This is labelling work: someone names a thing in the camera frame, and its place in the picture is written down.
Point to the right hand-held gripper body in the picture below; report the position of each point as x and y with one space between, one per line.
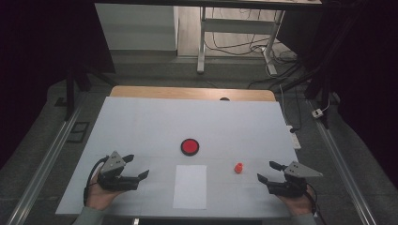
289 189

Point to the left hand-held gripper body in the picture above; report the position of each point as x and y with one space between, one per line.
114 182

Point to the orange stamp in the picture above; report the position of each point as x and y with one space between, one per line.
238 168

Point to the round red ink pad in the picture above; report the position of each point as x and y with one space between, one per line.
190 146

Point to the person's right hand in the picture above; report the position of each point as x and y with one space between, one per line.
300 204

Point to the person's left hand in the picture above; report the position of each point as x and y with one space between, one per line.
97 197

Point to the white power strip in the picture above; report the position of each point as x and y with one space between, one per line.
295 140

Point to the black plug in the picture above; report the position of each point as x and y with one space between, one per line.
293 129

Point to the large white table cover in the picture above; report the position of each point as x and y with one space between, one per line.
156 125

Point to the white paper sheet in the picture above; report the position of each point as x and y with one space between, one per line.
190 187

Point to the small white adapter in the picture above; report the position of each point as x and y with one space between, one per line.
317 113

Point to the black table grommet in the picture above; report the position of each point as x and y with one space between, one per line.
224 99

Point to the black metal stand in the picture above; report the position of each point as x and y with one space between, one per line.
325 93
70 90

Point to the small dark floor plate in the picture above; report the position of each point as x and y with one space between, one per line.
61 102

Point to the white cabinet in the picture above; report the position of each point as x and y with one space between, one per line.
137 28

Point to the black curtain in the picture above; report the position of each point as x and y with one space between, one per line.
31 47
369 62

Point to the white-legged desk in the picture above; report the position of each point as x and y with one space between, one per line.
202 37

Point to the metal floor rail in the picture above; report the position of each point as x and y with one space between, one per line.
344 168
43 165

